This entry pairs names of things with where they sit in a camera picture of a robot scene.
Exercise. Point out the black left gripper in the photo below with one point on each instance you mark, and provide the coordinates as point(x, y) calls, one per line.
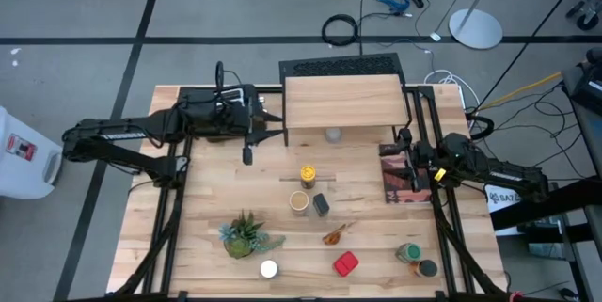
point(240, 121)

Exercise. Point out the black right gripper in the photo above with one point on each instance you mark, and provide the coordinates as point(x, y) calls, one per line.
point(427, 158)

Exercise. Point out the yellow-lid spice jar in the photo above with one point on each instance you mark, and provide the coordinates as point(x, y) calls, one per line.
point(308, 172)

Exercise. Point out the tan-lid clear spice jar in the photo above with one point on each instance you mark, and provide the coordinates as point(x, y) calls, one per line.
point(299, 201)

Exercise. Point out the green-lid spice jar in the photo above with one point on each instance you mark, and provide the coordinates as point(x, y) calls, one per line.
point(409, 252)

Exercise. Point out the black-lid orange spice jar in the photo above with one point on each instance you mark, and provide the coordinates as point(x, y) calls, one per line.
point(427, 268)

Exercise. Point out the white-lid spice jar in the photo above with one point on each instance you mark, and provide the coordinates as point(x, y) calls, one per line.
point(269, 269)

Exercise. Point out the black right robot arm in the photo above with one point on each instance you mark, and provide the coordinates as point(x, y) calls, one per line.
point(508, 177)

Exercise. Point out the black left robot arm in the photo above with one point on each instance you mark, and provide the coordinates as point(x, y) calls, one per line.
point(117, 135)

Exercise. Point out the grey cylinder under shelf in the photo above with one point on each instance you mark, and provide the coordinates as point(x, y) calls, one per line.
point(333, 135)

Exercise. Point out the wooden shelf with black legs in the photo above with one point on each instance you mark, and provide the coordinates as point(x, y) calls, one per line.
point(345, 100)

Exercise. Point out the canyon picture book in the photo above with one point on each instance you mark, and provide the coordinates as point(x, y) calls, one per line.
point(397, 184)

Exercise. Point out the yellow tag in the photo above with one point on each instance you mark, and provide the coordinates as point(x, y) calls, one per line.
point(439, 174)

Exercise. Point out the white paper sign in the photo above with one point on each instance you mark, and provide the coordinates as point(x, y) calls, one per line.
point(498, 198)

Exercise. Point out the black perforated panel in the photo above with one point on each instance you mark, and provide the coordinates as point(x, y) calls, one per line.
point(367, 64)

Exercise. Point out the artificial succulent plant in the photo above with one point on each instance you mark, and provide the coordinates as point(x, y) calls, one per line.
point(240, 241)

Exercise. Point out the white power adapter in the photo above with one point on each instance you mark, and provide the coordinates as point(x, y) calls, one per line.
point(435, 36)

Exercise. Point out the black equipment cart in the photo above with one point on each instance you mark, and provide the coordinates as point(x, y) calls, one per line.
point(541, 205)

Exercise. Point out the white floor lamp base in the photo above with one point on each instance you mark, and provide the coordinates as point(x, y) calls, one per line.
point(475, 29)

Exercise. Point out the red clamp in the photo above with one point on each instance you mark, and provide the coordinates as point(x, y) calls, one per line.
point(516, 296)

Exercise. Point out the wheeled cart caster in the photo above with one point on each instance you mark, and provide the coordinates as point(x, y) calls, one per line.
point(588, 21)

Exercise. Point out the white plastic bin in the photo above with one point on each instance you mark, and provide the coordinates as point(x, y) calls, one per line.
point(28, 151)

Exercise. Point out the black metal table frame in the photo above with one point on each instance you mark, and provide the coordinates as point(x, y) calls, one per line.
point(173, 241)

